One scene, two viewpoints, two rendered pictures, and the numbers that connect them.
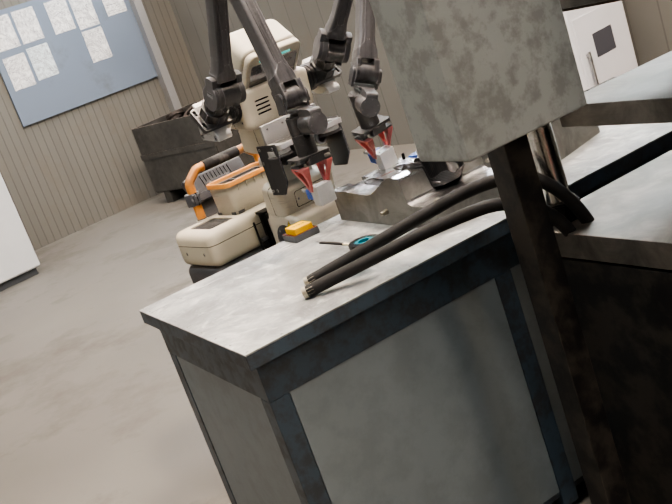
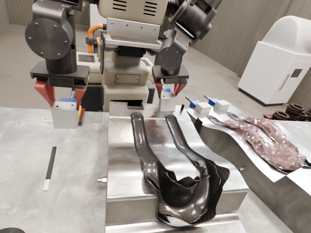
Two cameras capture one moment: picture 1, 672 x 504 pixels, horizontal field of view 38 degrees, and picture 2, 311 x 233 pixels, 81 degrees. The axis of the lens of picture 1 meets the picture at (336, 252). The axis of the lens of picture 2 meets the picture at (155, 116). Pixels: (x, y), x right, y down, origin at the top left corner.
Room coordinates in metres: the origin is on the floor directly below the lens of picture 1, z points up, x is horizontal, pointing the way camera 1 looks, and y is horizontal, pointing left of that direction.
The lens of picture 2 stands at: (2.24, -0.27, 1.20)
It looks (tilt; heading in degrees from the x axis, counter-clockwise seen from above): 33 degrees down; 8
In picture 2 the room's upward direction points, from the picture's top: 12 degrees clockwise
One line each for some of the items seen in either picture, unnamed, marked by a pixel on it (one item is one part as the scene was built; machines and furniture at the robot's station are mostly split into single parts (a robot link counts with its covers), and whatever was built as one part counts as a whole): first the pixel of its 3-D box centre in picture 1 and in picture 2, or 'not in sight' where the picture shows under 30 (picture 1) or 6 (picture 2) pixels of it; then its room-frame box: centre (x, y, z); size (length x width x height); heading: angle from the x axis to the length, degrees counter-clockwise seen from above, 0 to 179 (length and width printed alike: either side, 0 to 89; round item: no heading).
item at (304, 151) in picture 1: (305, 147); (61, 59); (2.56, -0.02, 1.06); 0.10 x 0.07 x 0.07; 116
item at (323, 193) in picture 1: (314, 192); (69, 104); (2.60, 0.00, 0.93); 0.13 x 0.05 x 0.05; 26
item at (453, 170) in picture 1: (412, 164); (169, 144); (2.58, -0.27, 0.92); 0.35 x 0.16 x 0.09; 26
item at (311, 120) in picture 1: (304, 111); (56, 10); (2.53, -0.04, 1.15); 0.11 x 0.09 x 0.12; 31
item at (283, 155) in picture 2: not in sight; (263, 133); (2.79, -0.55, 0.90); 0.26 x 0.18 x 0.08; 43
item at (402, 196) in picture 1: (418, 182); (162, 163); (2.56, -0.27, 0.87); 0.50 x 0.26 x 0.14; 26
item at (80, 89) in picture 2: (318, 170); (71, 91); (2.57, -0.03, 0.99); 0.07 x 0.07 x 0.09; 26
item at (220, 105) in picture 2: not in sight; (213, 102); (3.03, -0.41, 0.85); 0.13 x 0.05 x 0.05; 43
